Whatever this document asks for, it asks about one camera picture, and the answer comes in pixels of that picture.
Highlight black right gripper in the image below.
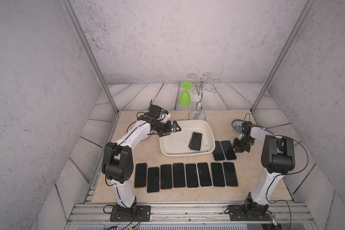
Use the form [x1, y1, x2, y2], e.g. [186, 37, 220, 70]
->
[232, 137, 254, 153]

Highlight white plastic storage box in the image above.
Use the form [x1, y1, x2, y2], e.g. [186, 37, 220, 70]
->
[160, 120, 216, 157]

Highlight dark phone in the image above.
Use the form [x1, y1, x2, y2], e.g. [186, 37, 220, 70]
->
[212, 141, 225, 162]

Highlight black phone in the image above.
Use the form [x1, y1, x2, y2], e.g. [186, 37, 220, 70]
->
[210, 163, 225, 187]
[223, 162, 239, 187]
[147, 167, 160, 193]
[197, 163, 212, 187]

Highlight phone with purple clear case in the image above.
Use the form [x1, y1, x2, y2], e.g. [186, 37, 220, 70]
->
[134, 163, 147, 188]

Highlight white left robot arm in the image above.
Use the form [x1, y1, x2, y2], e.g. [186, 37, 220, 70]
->
[102, 116, 182, 212]

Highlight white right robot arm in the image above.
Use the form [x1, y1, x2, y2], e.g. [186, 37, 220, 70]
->
[233, 121, 295, 218]

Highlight blue white ceramic bowl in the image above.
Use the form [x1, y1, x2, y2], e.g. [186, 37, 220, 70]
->
[232, 119, 244, 133]

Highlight orange patterned round plate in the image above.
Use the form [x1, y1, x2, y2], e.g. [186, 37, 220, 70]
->
[126, 122, 153, 141]

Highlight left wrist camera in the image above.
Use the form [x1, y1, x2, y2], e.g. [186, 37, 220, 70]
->
[148, 104, 171, 122]

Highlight silver wire glass rack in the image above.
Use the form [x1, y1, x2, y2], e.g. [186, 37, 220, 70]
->
[188, 72, 221, 120]

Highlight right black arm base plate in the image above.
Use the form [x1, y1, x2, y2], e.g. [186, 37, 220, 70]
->
[225, 205, 271, 221]

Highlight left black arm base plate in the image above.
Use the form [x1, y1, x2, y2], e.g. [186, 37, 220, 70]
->
[110, 205, 151, 222]

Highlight right aluminium frame post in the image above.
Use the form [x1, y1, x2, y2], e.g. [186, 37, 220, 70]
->
[250, 0, 317, 114]

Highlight aluminium frame post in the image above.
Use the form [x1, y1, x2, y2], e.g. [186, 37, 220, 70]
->
[60, 0, 119, 113]
[250, 0, 317, 114]

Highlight aluminium rail front frame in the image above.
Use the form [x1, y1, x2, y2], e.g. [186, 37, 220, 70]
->
[65, 202, 318, 230]

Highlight left aluminium frame post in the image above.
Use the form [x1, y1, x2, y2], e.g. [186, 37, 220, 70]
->
[60, 0, 119, 113]

